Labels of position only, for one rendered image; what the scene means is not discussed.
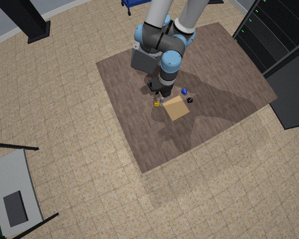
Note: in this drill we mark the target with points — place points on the tan flat mat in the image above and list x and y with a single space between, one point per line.
175 108

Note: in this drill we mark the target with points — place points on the blue die with white pips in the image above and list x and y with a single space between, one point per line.
184 91

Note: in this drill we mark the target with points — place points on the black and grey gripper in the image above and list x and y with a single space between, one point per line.
157 84

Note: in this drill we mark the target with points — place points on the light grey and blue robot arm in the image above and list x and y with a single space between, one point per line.
160 33

